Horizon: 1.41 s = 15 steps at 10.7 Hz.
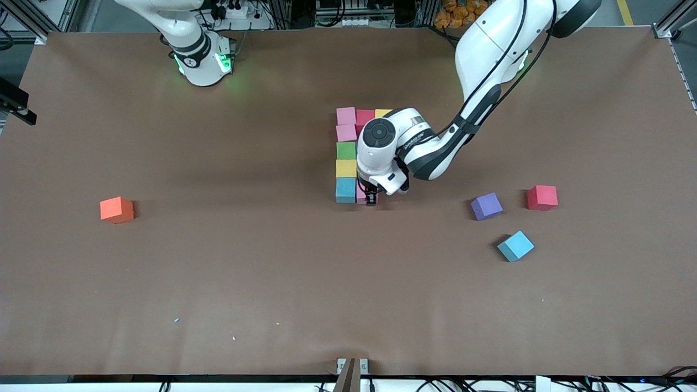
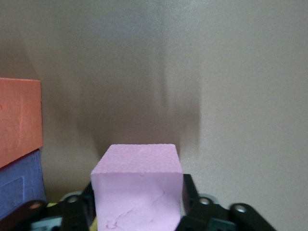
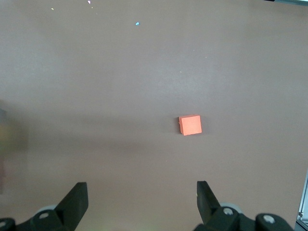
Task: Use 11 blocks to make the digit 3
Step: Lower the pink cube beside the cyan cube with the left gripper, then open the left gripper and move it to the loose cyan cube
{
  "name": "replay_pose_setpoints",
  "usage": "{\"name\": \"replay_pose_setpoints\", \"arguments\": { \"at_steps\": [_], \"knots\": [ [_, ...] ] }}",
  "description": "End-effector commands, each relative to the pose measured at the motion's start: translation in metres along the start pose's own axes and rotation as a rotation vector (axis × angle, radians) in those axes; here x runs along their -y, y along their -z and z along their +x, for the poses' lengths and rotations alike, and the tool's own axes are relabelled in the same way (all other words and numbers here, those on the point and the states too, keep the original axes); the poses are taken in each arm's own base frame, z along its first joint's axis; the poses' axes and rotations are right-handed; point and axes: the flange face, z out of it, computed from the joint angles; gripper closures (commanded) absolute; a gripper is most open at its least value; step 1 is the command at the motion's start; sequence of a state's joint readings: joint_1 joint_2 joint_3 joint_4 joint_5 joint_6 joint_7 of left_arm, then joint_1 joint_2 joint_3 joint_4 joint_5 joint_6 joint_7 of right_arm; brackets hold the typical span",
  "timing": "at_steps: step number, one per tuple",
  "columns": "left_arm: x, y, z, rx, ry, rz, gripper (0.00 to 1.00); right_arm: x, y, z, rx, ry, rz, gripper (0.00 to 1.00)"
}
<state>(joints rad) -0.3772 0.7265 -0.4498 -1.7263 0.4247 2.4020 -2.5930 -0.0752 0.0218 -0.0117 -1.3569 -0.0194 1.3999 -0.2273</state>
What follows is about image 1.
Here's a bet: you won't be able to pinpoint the blue foam cube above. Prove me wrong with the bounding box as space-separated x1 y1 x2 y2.
497 230 535 263
335 177 357 204

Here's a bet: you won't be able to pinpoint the purple foam cube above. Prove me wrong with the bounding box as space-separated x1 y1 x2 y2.
470 192 504 222

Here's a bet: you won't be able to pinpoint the orange foam cube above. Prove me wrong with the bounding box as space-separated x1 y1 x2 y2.
100 196 135 224

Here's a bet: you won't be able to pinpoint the black equipment rack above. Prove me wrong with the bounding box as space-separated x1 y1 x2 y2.
313 0 431 29

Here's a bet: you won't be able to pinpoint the orange snack bags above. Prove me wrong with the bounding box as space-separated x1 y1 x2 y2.
434 0 493 29

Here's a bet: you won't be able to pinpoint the white power strip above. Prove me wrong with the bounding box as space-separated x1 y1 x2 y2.
210 0 273 30

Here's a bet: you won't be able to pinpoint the aluminium frame profile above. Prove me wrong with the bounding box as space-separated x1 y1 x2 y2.
651 0 697 41
0 0 82 45

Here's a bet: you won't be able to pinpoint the brown mounting post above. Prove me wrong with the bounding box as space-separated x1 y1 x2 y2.
333 358 361 392

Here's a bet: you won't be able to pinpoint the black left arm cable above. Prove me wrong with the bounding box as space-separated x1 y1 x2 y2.
430 0 559 142

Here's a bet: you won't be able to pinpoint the aluminium table side rail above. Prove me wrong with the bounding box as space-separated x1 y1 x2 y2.
669 38 697 115

